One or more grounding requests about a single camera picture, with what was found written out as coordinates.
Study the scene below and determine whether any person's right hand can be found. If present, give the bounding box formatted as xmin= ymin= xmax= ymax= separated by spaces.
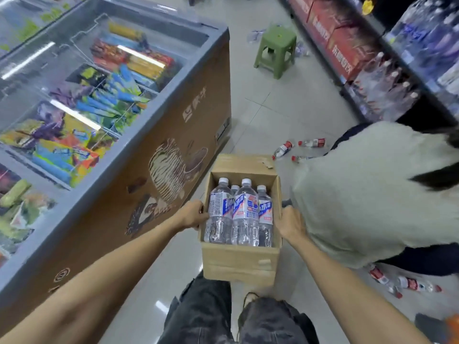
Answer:
xmin=274 ymin=205 xmax=310 ymax=249

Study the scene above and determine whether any person's left hand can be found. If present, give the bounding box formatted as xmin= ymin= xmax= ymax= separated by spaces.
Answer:
xmin=178 ymin=199 xmax=210 ymax=232

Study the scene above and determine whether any brown cardboard box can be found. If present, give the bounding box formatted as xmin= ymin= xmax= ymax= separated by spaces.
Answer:
xmin=198 ymin=153 xmax=284 ymax=288

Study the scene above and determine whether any person's right forearm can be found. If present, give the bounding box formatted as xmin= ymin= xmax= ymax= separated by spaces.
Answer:
xmin=291 ymin=235 xmax=431 ymax=344

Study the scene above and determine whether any person's left forearm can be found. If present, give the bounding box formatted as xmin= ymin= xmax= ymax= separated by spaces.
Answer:
xmin=0 ymin=215 xmax=187 ymax=344

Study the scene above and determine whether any person's white right clog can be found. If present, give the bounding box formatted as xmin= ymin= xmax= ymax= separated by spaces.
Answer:
xmin=239 ymin=291 xmax=260 ymax=319

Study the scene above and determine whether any grey brown chest freezer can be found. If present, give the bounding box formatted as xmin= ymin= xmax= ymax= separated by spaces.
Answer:
xmin=0 ymin=0 xmax=233 ymax=335

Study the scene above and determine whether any pile of ice cream packets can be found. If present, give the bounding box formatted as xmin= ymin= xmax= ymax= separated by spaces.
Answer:
xmin=0 ymin=21 xmax=176 ymax=247

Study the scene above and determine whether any crumpled clear plastic wrap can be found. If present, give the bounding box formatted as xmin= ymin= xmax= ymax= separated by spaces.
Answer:
xmin=246 ymin=28 xmax=267 ymax=44

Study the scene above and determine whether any green plastic stool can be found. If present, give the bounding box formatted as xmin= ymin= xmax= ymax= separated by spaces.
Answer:
xmin=253 ymin=24 xmax=298 ymax=80

